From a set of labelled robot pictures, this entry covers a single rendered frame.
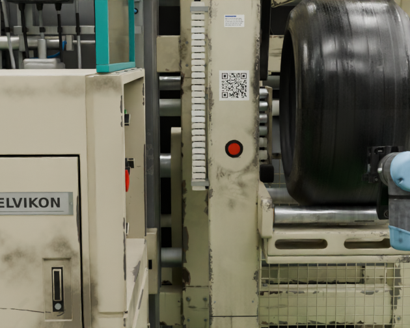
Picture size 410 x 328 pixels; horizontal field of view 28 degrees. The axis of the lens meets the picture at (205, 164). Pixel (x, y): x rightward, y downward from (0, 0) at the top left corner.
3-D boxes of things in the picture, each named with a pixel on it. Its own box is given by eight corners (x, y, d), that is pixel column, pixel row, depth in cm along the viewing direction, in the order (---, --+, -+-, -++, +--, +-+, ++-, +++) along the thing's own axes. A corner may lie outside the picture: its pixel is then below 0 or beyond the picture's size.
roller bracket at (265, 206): (261, 239, 198) (261, 199, 197) (250, 209, 238) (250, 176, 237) (274, 239, 198) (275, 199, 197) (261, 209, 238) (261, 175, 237)
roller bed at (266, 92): (206, 186, 248) (206, 88, 244) (205, 179, 262) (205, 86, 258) (271, 185, 248) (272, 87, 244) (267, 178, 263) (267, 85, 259)
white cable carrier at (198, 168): (192, 190, 209) (191, 1, 203) (192, 187, 214) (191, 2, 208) (209, 190, 209) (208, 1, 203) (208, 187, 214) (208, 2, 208)
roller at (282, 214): (268, 214, 207) (269, 228, 204) (269, 202, 204) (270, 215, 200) (405, 213, 207) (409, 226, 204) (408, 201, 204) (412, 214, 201)
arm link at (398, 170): (394, 196, 156) (394, 151, 156) (381, 193, 167) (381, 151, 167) (435, 194, 156) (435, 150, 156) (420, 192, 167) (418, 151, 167)
